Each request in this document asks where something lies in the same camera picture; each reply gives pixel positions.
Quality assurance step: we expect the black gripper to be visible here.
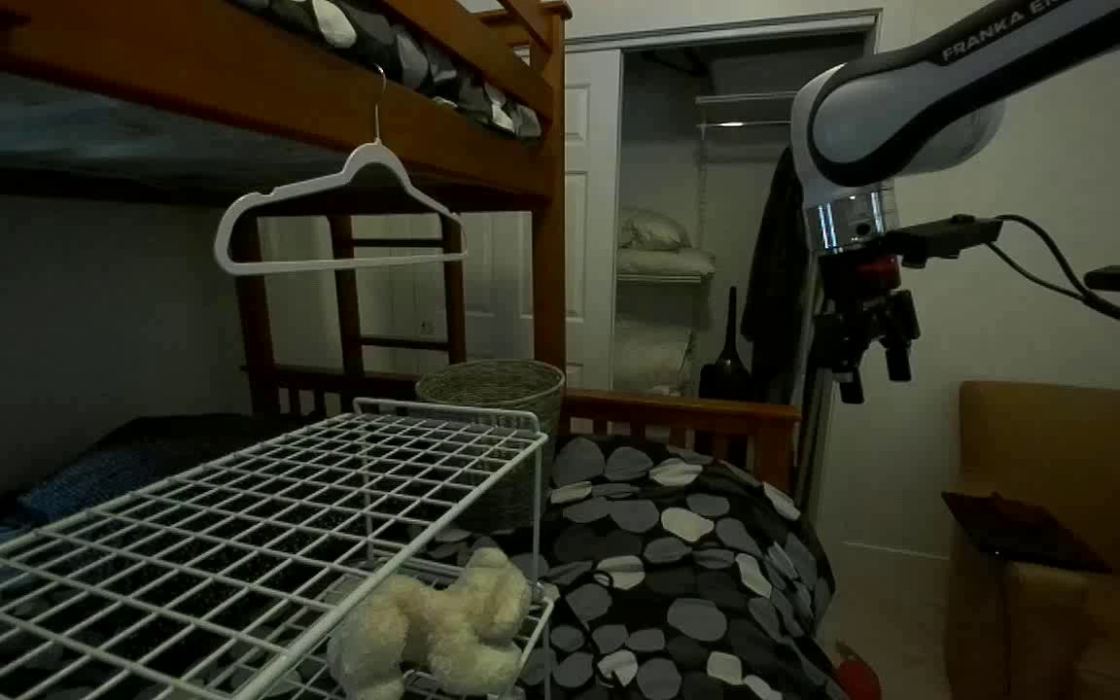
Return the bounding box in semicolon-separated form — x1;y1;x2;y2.
814;244;920;410

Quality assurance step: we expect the black dustpan brush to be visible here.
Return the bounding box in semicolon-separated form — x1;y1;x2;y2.
696;286;759;406

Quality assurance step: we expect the dark hanging coat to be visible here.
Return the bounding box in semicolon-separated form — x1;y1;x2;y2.
740;146;823;410

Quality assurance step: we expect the folded white linen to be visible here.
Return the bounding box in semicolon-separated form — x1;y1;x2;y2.
615;244;719;287

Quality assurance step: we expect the white pillow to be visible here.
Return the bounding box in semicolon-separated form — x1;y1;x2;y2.
619;205;696;257

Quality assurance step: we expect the closet shelf with rod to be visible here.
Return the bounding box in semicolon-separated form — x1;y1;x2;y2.
690;87;801;146

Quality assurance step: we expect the black grey spotted bedspread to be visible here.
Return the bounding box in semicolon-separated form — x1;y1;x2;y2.
426;433;842;700

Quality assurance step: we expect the red object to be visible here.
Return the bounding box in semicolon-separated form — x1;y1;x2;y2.
829;641;891;700

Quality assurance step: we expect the white closet door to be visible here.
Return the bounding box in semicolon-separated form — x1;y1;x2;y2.
561;48;624;393

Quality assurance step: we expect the woven round basket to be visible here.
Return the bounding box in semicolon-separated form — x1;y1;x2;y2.
410;354;570;446

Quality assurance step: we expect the cream plush toy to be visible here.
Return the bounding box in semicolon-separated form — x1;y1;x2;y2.
321;540;536;700

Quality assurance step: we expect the white clothes hanger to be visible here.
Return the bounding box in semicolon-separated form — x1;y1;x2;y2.
211;76;469;279

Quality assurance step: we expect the spotted upper bunk bedding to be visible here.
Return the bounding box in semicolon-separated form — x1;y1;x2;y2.
233;0;548;146

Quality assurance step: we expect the blue blanket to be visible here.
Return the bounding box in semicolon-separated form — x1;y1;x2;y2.
0;410;294;567

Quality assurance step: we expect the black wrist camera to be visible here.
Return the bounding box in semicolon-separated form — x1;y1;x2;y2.
886;209;1005;274

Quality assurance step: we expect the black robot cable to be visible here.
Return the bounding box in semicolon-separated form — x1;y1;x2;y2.
982;209;1120;343

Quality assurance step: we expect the white wire rack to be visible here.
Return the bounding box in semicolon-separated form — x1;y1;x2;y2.
0;393;563;700

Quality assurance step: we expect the wooden bunk bed frame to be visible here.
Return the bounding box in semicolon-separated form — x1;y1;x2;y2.
0;0;803;493

